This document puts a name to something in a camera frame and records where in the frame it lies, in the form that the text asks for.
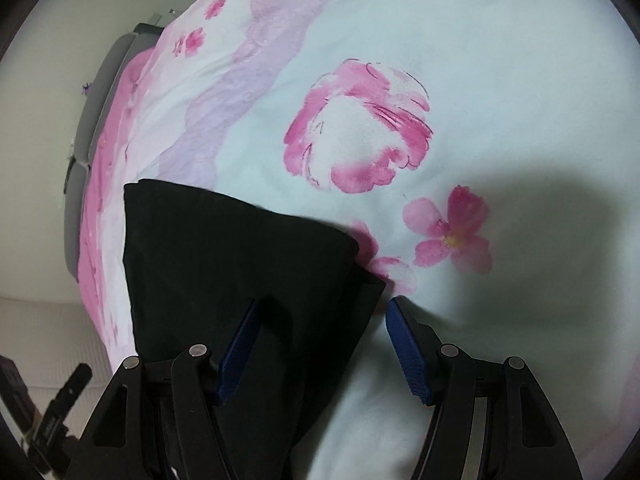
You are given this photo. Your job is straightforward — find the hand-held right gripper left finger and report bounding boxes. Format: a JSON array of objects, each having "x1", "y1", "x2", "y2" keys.
[{"x1": 64, "y1": 300, "x2": 261, "y2": 480}]

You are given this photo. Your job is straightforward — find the floral pink white bed sheet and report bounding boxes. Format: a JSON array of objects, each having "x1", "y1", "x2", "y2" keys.
[{"x1": 77, "y1": 0, "x2": 640, "y2": 480}]

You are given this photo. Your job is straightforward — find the grey bed frame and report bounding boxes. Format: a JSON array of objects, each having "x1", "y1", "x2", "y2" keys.
[{"x1": 62, "y1": 22, "x2": 166, "y2": 281}]

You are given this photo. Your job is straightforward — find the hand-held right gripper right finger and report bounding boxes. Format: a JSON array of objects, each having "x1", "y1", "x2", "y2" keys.
[{"x1": 385, "y1": 296, "x2": 585, "y2": 480}]

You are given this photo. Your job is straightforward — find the black pants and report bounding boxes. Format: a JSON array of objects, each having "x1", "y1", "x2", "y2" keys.
[{"x1": 123, "y1": 179, "x2": 388, "y2": 480}]

